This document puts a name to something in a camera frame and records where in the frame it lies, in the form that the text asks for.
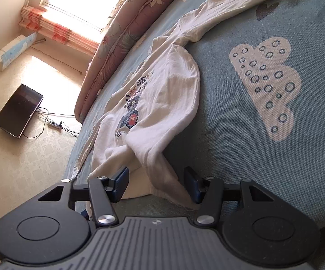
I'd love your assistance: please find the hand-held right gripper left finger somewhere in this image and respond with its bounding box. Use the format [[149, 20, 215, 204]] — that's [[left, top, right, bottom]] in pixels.
[[37, 166, 131, 228]]

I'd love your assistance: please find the blue floral bed sheet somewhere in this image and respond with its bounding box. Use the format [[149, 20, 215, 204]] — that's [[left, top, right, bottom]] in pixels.
[[64, 0, 325, 270]]

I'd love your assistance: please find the thin dark wall cable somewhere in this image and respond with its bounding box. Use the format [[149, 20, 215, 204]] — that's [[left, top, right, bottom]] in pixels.
[[31, 38, 83, 75]]

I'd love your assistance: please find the black television cable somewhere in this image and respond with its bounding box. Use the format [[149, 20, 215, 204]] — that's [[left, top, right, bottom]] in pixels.
[[23, 107, 81, 140]]

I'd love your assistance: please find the long white cardboard box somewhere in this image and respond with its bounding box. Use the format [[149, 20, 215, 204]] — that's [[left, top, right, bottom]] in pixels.
[[0, 32, 37, 71]]

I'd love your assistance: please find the black flat television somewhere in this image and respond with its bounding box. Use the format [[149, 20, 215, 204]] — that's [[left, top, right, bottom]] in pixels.
[[0, 84, 44, 139]]

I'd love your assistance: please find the folded floral quilt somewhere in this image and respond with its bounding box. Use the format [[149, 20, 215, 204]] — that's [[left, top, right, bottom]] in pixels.
[[75, 0, 199, 124]]

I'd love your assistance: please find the white printed long-sleeve shirt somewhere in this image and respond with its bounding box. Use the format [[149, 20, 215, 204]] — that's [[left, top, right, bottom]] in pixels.
[[71, 0, 325, 223]]

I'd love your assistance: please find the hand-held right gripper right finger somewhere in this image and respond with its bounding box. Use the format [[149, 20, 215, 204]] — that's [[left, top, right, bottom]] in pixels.
[[183, 166, 268, 228]]

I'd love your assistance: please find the pink patterned curtain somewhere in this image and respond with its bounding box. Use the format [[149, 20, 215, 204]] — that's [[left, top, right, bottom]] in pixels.
[[20, 6, 99, 57]]

